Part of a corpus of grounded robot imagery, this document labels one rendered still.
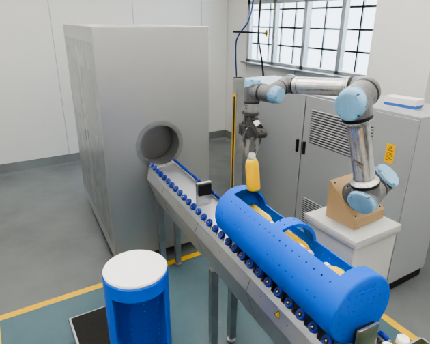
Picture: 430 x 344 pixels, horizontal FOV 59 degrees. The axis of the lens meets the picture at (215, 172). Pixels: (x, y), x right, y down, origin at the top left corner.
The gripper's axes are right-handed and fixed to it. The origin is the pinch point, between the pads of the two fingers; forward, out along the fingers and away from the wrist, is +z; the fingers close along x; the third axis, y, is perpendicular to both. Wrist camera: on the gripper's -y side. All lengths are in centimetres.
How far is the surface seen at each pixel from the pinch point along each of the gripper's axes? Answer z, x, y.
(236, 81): -24, -30, 68
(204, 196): 45, 0, 54
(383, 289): 29, -9, -76
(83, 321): 129, 81, 72
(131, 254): 41, 61, 3
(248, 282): 56, 13, -22
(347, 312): 33, 7, -76
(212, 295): 99, 8, 24
